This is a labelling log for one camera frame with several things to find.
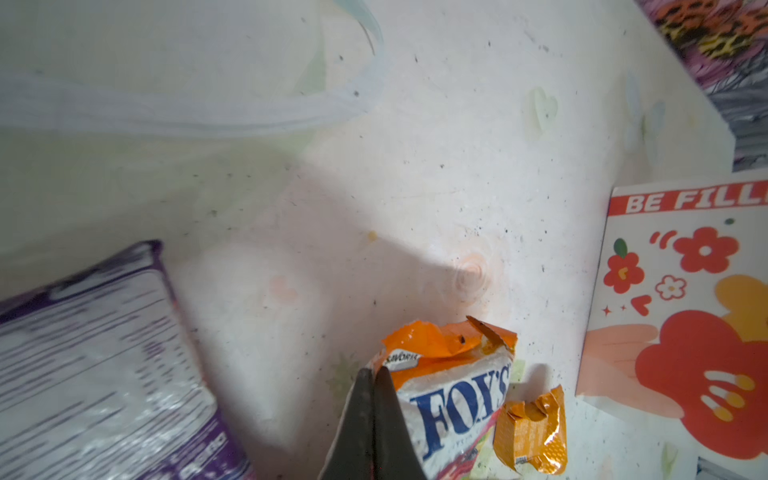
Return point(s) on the purple Fox's berries candy bag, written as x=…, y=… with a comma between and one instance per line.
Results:
x=100, y=381

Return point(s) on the orange Fox's fruits candy bag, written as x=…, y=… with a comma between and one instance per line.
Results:
x=451, y=382

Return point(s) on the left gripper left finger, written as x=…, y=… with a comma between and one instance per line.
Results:
x=351, y=455

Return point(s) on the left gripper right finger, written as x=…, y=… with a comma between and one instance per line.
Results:
x=394, y=456

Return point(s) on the white paper gift bag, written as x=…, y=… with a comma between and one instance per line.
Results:
x=676, y=341

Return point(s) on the small orange snack packet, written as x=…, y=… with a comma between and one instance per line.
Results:
x=534, y=433

